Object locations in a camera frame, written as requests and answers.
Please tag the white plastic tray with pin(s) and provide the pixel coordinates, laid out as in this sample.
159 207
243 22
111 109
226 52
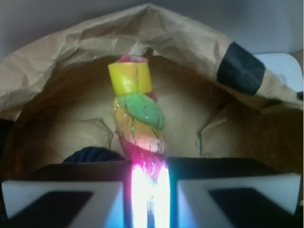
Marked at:
285 67

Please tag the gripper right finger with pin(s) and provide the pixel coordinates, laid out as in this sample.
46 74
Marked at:
232 193

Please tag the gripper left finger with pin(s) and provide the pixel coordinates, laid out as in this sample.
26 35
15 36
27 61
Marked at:
71 195

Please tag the brown paper bag bin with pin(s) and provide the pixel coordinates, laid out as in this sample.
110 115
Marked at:
218 100

